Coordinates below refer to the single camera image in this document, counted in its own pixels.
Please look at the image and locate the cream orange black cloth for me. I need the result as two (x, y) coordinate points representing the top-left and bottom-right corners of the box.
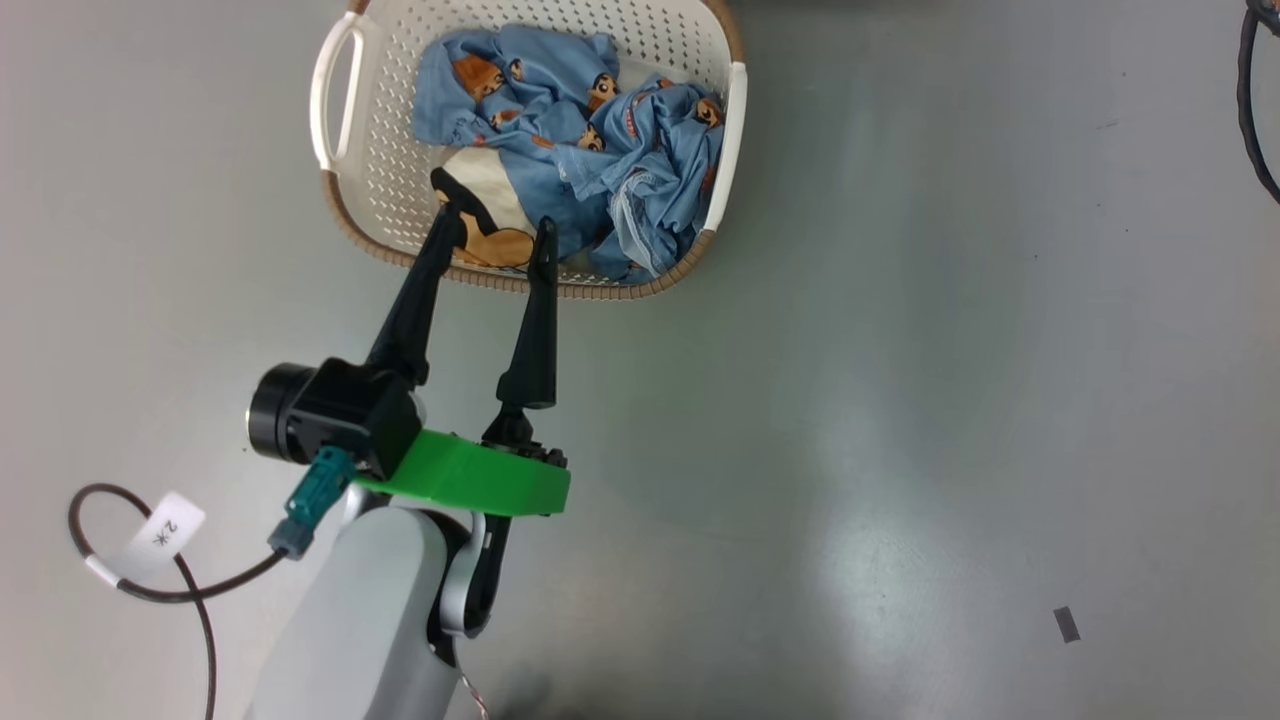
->
(430, 147), (547, 271)

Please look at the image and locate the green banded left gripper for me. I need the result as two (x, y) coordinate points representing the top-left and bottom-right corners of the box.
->
(350, 203), (574, 520)

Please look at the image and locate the blue cartoon print garment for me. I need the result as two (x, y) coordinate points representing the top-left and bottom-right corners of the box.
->
(412, 25), (727, 285)

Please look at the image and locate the black cable with teal plug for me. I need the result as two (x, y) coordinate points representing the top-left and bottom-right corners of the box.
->
(68, 447), (357, 720)

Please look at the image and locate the cream perforated laundry basket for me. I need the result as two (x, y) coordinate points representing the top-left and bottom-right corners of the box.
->
(310, 0), (748, 301)

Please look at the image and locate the thick black cable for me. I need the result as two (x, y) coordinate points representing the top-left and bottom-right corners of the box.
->
(1236, 0), (1280, 207)

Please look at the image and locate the white cable label tag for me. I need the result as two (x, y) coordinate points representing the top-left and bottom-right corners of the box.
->
(85, 491), (207, 592)

